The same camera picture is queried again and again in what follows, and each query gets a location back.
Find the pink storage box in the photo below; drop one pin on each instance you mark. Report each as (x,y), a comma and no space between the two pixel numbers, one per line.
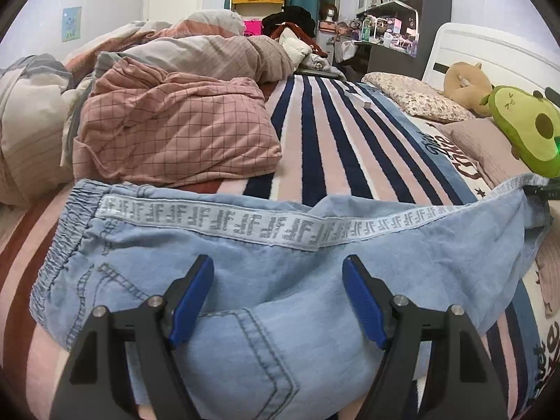
(252,27)

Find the mannequin head with wig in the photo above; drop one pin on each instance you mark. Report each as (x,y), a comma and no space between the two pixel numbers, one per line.
(329,14)

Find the striped plush blanket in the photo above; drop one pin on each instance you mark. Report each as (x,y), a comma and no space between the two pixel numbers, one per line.
(350,148)

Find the grey white bookshelf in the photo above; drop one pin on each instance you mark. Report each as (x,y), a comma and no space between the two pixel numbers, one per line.
(396,4)

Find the pink checked duvet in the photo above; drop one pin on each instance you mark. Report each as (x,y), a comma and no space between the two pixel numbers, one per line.
(175,109)

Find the blue wall poster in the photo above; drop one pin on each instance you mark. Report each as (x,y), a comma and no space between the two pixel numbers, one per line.
(71,23)

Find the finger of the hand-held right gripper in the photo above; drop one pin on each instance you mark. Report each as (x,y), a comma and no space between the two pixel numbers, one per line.
(542,192)

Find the tan plush toy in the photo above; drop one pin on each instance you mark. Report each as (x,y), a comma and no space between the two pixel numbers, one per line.
(466,85)

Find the avocado plush toy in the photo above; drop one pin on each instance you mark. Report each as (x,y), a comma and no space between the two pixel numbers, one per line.
(527,127)

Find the white headboard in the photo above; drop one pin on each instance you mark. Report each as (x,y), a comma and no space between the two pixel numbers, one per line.
(494,57)

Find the floral pillow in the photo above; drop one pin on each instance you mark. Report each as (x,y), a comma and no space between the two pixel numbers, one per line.
(415,96)

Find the cluttered desk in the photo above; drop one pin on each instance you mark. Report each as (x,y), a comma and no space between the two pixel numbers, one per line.
(372,37)

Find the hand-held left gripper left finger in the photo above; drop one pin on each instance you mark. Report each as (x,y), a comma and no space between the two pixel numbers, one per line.
(192,294)

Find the pink textured pillow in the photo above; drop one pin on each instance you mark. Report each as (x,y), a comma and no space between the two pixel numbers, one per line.
(485,148)

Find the light blue denim pants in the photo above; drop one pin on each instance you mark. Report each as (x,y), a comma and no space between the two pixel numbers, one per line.
(280,280)

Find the small white box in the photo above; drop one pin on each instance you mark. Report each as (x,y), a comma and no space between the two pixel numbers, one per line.
(356,97)

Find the yellow cabinet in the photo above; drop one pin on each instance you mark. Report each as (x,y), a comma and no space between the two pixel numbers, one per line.
(257,8)

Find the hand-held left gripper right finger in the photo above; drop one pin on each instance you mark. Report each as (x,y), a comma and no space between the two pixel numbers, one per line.
(366,302)

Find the pile of dark clothes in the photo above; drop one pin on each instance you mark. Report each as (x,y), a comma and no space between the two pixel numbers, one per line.
(292,24)

